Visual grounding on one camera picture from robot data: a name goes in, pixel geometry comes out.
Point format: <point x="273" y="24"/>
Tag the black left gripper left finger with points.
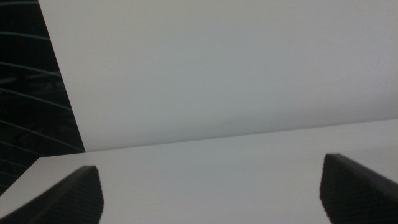
<point x="68" y="202"/>

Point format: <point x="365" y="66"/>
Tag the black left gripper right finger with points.
<point x="357" y="193"/>

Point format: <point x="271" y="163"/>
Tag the dark backdrop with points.
<point x="28" y="93"/>

